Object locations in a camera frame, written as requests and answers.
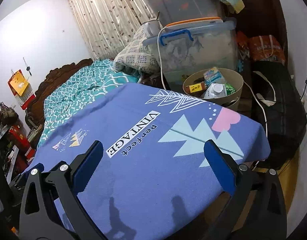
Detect clear storage box blue lid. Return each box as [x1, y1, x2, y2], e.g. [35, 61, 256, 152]
[143, 18, 237, 83]

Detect beige round trash bin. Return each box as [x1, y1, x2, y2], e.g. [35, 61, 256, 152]
[183, 67, 243, 111]

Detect yellow red spice box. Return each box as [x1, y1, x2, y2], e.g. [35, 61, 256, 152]
[185, 82, 207, 94]

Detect grey storage box teal lid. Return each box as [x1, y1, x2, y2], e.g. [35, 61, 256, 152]
[144, 0, 223, 26]

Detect white blue carton box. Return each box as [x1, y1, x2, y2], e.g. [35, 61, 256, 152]
[203, 67, 227, 87]

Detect red yellow wall calendar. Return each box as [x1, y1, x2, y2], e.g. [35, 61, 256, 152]
[8, 70, 36, 110]

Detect black bag white straps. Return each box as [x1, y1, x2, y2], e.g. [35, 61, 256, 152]
[241, 61, 307, 170]

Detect white mug with spoon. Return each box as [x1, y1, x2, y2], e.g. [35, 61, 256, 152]
[141, 12, 161, 38]

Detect red gift box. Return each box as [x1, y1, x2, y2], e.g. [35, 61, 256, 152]
[8, 125, 35, 160]

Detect blue patterned table cloth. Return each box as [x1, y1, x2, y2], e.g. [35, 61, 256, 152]
[33, 83, 271, 239]

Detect green snack wrapper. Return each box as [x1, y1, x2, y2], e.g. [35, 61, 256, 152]
[224, 83, 236, 96]

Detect teal patterned bed sheet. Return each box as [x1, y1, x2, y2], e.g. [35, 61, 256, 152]
[38, 59, 140, 147]

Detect leaf patterned beige curtain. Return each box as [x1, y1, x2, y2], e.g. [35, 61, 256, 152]
[68, 0, 156, 60]

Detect checkered folded quilt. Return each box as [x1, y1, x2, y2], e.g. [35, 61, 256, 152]
[113, 26, 160, 74]

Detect carved wooden headboard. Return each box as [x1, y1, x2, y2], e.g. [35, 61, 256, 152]
[25, 59, 93, 129]

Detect orange gift bag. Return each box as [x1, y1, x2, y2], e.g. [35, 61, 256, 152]
[248, 35, 286, 66]

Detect orange flat lid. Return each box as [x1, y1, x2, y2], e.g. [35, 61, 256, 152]
[166, 17, 223, 30]

